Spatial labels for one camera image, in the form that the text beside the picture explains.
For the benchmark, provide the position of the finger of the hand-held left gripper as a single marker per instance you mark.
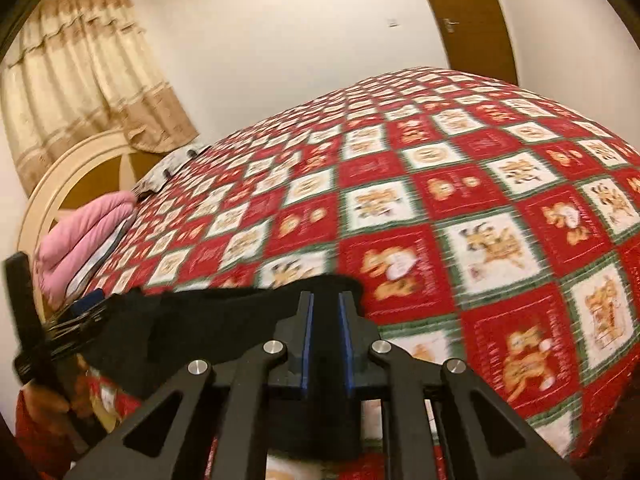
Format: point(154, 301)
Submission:
point(90, 305)

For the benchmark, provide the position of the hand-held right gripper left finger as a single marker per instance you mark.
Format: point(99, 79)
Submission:
point(310, 330)

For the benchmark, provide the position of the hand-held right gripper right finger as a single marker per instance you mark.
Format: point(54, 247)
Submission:
point(345, 330)

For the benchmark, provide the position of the black pants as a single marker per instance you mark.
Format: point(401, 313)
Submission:
point(225, 320)

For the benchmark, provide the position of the person's left forearm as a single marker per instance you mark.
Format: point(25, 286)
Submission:
point(35, 435)

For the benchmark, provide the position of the person's left hand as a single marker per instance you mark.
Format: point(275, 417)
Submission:
point(80, 395)

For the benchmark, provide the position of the blue white folded quilt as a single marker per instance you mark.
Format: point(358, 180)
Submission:
point(95, 265)

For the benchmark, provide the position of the pink folded blanket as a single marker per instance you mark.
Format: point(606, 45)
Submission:
point(75, 240)

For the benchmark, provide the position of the cream wooden headboard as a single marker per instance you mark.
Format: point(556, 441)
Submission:
point(45, 200)

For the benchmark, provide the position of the grey patterned pillow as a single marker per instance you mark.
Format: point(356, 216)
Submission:
point(165, 170)

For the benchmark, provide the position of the red printed checkered bedspread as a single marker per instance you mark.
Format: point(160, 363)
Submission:
point(450, 185)

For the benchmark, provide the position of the beige patterned curtain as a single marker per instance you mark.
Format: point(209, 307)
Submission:
point(75, 85)

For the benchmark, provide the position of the brown wooden door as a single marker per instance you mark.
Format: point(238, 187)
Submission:
point(465, 0)

